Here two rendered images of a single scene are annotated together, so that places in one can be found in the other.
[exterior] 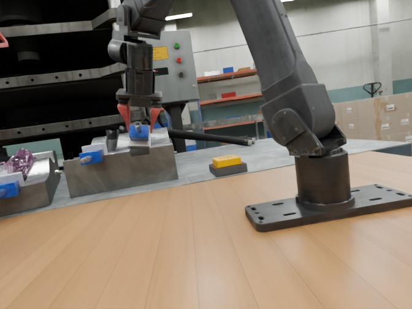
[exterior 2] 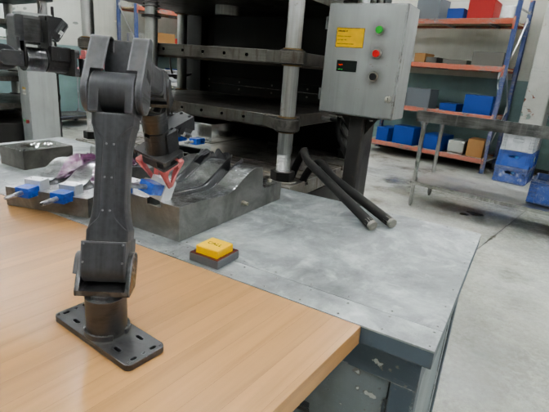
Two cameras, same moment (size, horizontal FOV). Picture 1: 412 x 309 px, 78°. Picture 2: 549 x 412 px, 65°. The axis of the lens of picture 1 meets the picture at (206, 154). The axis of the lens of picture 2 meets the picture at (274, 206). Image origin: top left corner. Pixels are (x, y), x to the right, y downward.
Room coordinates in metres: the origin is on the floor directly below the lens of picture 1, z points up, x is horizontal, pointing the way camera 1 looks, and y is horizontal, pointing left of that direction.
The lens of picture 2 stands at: (0.01, -0.71, 1.23)
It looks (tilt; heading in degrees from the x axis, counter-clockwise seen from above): 18 degrees down; 38
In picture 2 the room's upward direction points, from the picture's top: 5 degrees clockwise
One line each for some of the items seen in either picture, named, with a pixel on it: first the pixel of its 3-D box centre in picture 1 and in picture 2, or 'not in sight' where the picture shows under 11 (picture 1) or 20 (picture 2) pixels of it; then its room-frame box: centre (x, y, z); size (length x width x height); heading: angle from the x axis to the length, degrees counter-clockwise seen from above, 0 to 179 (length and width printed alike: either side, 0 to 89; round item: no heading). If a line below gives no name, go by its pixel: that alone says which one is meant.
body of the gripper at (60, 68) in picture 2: not in sight; (57, 61); (0.56, 0.47, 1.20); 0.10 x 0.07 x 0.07; 94
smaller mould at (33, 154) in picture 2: not in sight; (37, 154); (0.71, 1.04, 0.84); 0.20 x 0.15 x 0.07; 9
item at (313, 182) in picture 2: not in sight; (221, 152); (1.64, 0.98, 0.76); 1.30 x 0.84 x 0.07; 99
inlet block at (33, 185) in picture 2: not in sight; (24, 191); (0.46, 0.51, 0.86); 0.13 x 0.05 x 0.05; 26
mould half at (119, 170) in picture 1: (132, 152); (203, 185); (0.86, 0.25, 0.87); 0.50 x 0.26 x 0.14; 9
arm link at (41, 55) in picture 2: not in sight; (33, 56); (0.49, 0.47, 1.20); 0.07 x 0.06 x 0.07; 4
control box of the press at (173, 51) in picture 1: (182, 157); (348, 194); (1.59, 0.15, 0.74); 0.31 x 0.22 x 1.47; 99
